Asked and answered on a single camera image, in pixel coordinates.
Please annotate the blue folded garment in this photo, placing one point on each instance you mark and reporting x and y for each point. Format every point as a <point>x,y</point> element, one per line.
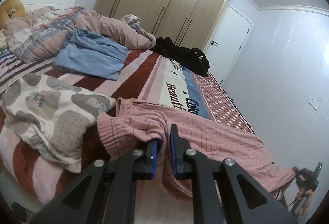
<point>91,54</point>

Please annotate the person's right hand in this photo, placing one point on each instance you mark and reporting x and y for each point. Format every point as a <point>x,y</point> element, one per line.
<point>306,196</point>

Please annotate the bear print cream cloth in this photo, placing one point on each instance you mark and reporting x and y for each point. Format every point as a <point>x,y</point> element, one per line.
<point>52,116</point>

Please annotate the white door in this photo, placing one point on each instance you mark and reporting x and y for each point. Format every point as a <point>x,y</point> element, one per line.
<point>227,42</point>

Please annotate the black clothes pile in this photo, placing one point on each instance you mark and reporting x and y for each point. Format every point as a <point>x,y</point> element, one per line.
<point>192,59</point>

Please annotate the white wall socket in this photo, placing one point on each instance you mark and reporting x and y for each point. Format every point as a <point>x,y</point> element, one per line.
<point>314,104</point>

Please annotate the orange plush toy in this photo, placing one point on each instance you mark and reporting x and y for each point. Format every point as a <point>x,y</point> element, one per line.
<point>11,9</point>

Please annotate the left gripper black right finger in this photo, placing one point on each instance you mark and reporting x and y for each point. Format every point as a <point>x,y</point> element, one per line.
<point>223,192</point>

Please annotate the striped polka-dot bed blanket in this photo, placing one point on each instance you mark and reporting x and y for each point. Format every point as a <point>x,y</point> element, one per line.
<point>145,76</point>

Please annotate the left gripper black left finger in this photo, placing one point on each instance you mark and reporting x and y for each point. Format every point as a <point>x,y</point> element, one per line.
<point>105,192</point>

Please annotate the pink striped quilt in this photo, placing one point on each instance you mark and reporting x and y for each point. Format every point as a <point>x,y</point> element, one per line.
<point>41,34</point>

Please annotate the pink checked pants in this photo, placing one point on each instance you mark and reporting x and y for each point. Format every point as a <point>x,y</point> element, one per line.
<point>136,121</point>

